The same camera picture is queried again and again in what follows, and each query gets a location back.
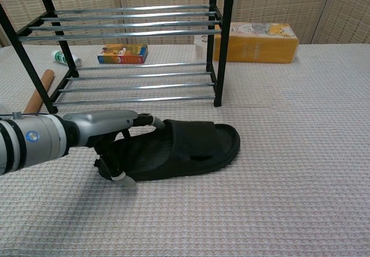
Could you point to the wooden rolling pin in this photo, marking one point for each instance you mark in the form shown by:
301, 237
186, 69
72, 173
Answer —
43, 86

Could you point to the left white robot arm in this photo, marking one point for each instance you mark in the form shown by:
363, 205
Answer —
29, 141

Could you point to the beige woven folding screen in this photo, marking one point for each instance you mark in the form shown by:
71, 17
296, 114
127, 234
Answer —
289, 3

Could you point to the black metal shoe rack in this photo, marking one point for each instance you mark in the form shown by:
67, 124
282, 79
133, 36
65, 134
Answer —
222, 66

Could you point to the white green tube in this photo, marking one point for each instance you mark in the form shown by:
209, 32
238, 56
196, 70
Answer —
57, 57

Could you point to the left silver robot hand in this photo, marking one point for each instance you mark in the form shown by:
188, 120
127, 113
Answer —
95, 124

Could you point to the black rubber slide sandal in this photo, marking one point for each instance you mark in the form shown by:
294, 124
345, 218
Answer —
188, 144

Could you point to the yellow cat print tissue pack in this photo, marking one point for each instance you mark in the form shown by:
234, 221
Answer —
260, 49

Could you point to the white waffle tablecloth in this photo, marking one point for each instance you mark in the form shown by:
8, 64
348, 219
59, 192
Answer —
260, 182

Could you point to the small white box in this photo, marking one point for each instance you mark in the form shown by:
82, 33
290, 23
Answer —
201, 47

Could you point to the orange blue small carton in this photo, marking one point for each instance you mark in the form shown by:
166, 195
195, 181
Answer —
124, 55

